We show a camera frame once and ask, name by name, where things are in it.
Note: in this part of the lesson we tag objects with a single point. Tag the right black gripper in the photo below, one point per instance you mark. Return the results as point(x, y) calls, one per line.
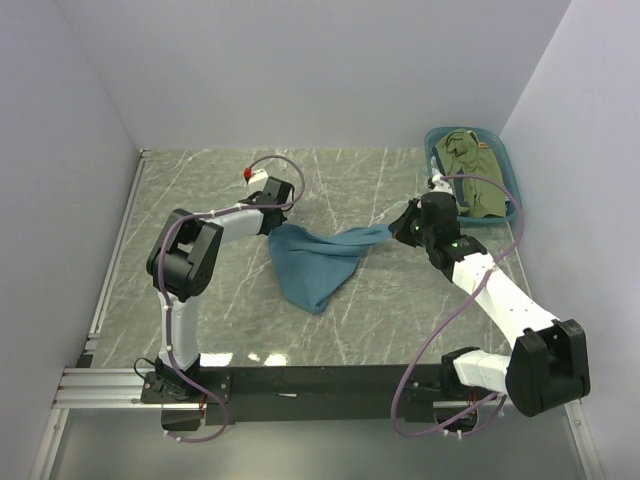
point(399, 228)

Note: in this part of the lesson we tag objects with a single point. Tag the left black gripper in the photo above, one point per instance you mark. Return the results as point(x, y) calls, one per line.
point(283, 218)

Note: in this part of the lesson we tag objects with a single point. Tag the blue tank top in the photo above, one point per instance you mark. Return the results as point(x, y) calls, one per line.
point(310, 268)

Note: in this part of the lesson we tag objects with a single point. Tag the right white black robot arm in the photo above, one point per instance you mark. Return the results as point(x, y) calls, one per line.
point(548, 364)

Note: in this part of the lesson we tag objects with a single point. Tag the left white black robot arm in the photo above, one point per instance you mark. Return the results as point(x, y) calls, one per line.
point(184, 256)

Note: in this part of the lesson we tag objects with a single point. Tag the dark blue garment in basket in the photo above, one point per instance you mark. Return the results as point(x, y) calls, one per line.
point(435, 170)

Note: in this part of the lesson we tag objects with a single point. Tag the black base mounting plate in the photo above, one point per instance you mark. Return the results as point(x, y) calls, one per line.
point(272, 393)

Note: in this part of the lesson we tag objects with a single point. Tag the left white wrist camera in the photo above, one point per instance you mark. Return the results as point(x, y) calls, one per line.
point(255, 179)

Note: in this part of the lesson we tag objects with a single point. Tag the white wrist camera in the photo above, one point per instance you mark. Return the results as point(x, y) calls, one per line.
point(255, 179)
point(444, 188)

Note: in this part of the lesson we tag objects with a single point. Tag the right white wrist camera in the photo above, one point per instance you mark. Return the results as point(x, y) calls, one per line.
point(444, 188)

